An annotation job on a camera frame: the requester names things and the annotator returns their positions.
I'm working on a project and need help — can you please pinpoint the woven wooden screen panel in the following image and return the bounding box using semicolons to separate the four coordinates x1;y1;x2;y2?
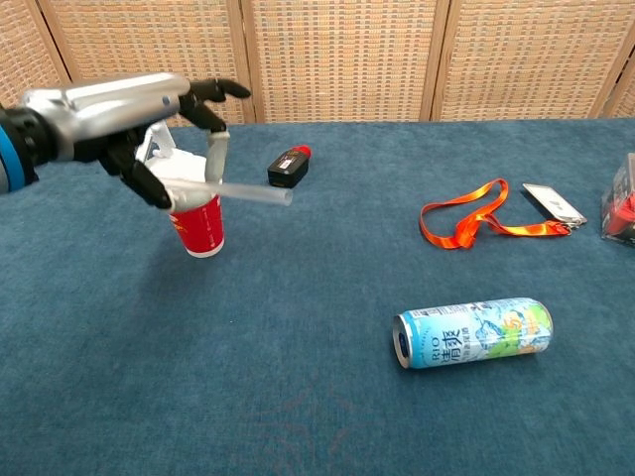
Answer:
602;63;635;120
0;0;95;148
241;0;451;124
431;0;635;123
37;0;257;129

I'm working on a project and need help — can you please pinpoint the white folding phone stand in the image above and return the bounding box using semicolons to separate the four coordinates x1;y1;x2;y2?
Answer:
134;121;175;165

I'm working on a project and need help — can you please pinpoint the red cup with white lid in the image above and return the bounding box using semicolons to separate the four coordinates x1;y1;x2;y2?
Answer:
148;148;226;259

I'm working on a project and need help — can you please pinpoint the translucent plastic straw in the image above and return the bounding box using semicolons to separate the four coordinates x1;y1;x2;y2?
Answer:
163;178;294;207

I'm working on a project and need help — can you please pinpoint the black bottle with red cap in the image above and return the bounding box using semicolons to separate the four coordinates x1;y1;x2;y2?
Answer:
267;143;313;190

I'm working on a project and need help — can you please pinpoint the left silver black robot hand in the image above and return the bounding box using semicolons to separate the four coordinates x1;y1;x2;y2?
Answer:
22;71;253;210

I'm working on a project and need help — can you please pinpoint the blue tablecloth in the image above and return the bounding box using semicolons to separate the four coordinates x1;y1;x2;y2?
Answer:
0;117;635;476

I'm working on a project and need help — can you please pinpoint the clear badge card holder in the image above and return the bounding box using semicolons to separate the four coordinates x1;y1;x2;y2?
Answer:
522;182;588;225

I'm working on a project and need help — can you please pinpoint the orange lanyard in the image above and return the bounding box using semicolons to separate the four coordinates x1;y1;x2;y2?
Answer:
419;178;572;250

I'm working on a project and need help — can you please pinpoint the blue drink can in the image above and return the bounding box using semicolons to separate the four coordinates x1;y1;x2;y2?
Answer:
391;297;555;371

